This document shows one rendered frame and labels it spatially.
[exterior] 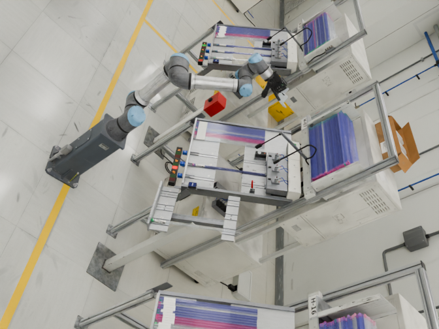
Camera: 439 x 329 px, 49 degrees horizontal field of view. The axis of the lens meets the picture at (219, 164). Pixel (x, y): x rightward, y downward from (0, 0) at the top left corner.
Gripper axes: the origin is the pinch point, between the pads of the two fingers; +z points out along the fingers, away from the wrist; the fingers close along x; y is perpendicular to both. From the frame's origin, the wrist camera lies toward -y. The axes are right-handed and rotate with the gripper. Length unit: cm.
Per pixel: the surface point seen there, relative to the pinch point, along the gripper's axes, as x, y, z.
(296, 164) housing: 6.0, -22.4, 42.3
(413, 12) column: 303, 86, 97
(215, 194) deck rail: -23, -66, 18
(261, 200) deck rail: -21, -45, 39
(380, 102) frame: 23, 41, 43
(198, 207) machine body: -6, -94, 28
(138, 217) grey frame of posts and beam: -26, -121, 2
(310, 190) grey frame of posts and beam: -22, -15, 49
